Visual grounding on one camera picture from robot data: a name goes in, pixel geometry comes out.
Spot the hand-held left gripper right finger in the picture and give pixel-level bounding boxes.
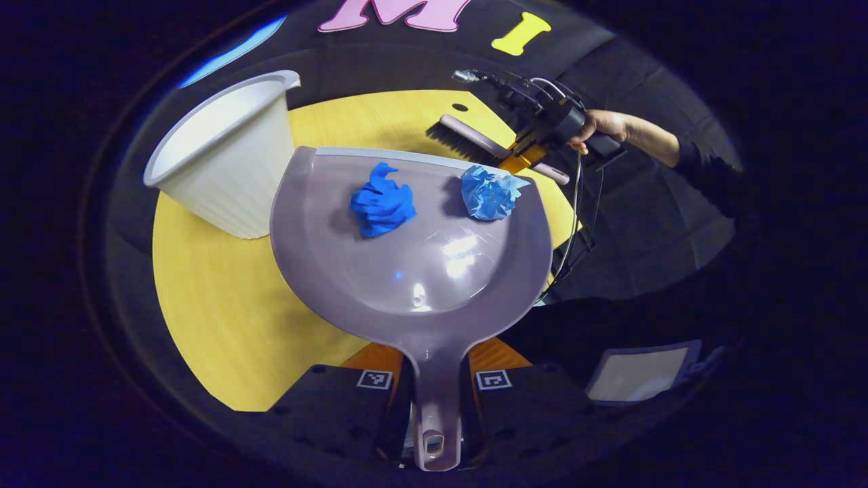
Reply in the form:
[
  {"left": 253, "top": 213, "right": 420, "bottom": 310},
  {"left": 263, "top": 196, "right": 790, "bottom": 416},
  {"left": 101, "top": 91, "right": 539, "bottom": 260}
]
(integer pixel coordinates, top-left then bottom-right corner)
[{"left": 463, "top": 335, "right": 599, "bottom": 471}]

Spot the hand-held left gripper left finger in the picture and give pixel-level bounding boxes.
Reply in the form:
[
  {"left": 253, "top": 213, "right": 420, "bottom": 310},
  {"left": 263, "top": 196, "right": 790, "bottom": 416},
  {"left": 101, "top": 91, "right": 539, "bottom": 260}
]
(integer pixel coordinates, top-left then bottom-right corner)
[{"left": 270, "top": 341, "right": 416, "bottom": 470}]

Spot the light blue paper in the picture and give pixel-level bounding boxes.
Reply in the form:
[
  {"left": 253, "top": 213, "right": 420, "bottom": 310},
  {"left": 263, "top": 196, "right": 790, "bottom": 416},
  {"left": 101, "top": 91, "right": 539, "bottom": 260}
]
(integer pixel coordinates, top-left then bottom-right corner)
[{"left": 461, "top": 165, "right": 532, "bottom": 222}]

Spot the small mauve broom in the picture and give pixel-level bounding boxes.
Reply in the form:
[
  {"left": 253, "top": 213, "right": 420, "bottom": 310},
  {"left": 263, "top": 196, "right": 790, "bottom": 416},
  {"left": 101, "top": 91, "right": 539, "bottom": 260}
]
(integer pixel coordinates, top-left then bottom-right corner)
[{"left": 426, "top": 114, "right": 571, "bottom": 186}]

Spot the mauve plastic dustpan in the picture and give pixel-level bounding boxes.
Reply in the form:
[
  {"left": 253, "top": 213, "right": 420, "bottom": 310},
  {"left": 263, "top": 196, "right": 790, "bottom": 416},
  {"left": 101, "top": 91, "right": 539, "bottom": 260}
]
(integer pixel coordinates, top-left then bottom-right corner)
[{"left": 270, "top": 146, "right": 553, "bottom": 472}]

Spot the white ribbed garbage bin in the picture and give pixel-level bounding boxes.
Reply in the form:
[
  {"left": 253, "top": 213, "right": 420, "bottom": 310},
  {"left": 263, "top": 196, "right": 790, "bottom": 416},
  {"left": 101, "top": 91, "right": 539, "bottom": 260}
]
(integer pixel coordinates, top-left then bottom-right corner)
[{"left": 142, "top": 70, "right": 301, "bottom": 241}]

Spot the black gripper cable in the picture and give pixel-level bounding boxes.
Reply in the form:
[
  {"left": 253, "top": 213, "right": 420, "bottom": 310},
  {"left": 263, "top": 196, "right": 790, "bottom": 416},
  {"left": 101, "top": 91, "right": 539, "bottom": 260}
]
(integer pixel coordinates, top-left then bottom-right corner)
[{"left": 542, "top": 149, "right": 606, "bottom": 306}]

